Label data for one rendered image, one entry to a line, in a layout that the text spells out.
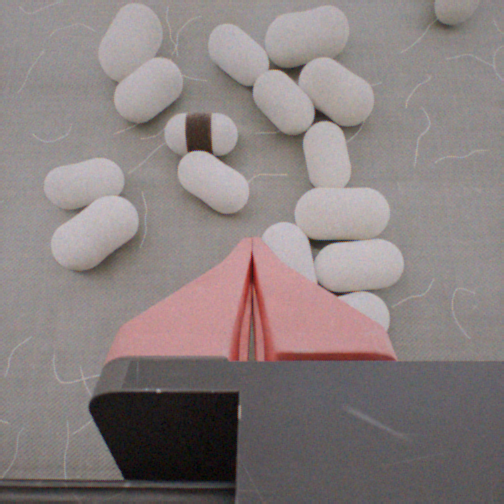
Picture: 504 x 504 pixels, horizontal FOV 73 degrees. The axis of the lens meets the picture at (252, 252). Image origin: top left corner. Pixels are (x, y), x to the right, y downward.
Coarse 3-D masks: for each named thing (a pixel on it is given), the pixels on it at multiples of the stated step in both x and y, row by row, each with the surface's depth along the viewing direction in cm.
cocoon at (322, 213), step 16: (320, 192) 13; (336, 192) 13; (352, 192) 13; (368, 192) 13; (304, 208) 13; (320, 208) 13; (336, 208) 13; (352, 208) 13; (368, 208) 13; (384, 208) 13; (304, 224) 13; (320, 224) 13; (336, 224) 13; (352, 224) 13; (368, 224) 13; (384, 224) 13
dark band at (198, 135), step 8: (192, 112) 14; (200, 112) 14; (208, 112) 14; (192, 120) 14; (200, 120) 14; (208, 120) 14; (192, 128) 14; (200, 128) 14; (208, 128) 14; (192, 136) 14; (200, 136) 14; (208, 136) 14; (192, 144) 14; (200, 144) 14; (208, 144) 14; (208, 152) 14
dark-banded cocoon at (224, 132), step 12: (180, 120) 14; (216, 120) 14; (228, 120) 14; (168, 132) 14; (180, 132) 14; (216, 132) 14; (228, 132) 14; (168, 144) 15; (180, 144) 14; (216, 144) 14; (228, 144) 14
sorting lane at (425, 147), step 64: (0, 0) 18; (64, 0) 18; (128, 0) 18; (192, 0) 18; (256, 0) 18; (320, 0) 18; (384, 0) 18; (0, 64) 17; (64, 64) 17; (192, 64) 17; (384, 64) 17; (448, 64) 17; (0, 128) 16; (64, 128) 16; (128, 128) 16; (256, 128) 16; (384, 128) 16; (448, 128) 16; (0, 192) 15; (128, 192) 15; (256, 192) 15; (384, 192) 15; (448, 192) 15; (0, 256) 14; (128, 256) 14; (192, 256) 14; (448, 256) 14; (0, 320) 14; (64, 320) 14; (128, 320) 14; (448, 320) 14; (0, 384) 13; (64, 384) 13; (0, 448) 13; (64, 448) 13
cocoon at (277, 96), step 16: (256, 80) 15; (272, 80) 14; (288, 80) 15; (256, 96) 15; (272, 96) 14; (288, 96) 14; (304, 96) 14; (272, 112) 15; (288, 112) 14; (304, 112) 14; (288, 128) 15; (304, 128) 15
